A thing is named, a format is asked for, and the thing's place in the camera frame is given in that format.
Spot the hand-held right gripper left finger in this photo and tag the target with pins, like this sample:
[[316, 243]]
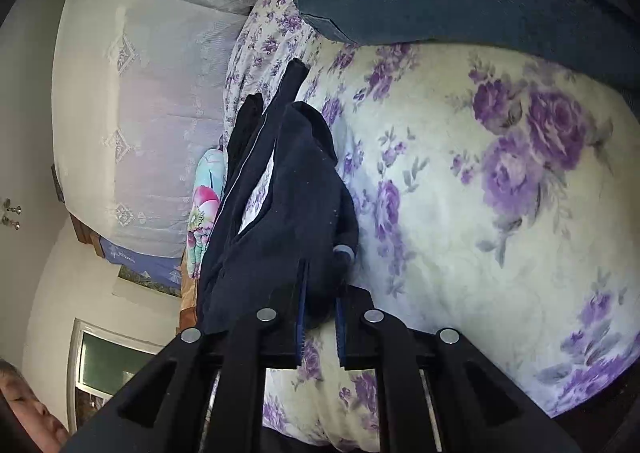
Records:
[[301, 318]]

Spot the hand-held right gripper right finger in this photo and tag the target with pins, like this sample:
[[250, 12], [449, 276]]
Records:
[[341, 333]]

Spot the dark navy pants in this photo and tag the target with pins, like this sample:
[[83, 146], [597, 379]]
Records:
[[300, 183]]

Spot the teal folded pants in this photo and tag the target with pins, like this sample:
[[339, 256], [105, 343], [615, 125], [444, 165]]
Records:
[[450, 8]]

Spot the bed with purple floral sheet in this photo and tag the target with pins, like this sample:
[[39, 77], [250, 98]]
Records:
[[450, 258]]

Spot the colourful floral pillow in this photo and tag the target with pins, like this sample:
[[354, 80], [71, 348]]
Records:
[[205, 213]]

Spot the blue printed cloth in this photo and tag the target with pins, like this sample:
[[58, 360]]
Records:
[[135, 260]]

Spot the window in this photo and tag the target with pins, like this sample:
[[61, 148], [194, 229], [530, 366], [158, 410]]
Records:
[[110, 363]]

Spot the white lace curtain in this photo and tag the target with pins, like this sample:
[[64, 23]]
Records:
[[150, 108]]

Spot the person's face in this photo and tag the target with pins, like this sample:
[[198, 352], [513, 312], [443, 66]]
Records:
[[25, 403]]

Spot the metal cabinet knob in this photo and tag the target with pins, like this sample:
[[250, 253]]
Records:
[[12, 207], [11, 223]]

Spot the wooden bed frame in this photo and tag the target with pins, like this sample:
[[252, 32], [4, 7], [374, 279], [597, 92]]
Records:
[[82, 228]]

